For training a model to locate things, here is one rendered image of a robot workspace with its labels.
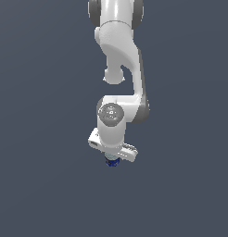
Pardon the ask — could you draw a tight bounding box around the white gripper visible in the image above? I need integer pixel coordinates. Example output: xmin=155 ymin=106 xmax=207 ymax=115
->
xmin=87 ymin=128 xmax=139 ymax=163

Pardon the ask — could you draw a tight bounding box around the small blue object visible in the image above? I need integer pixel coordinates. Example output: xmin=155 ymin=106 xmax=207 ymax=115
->
xmin=105 ymin=156 xmax=120 ymax=168

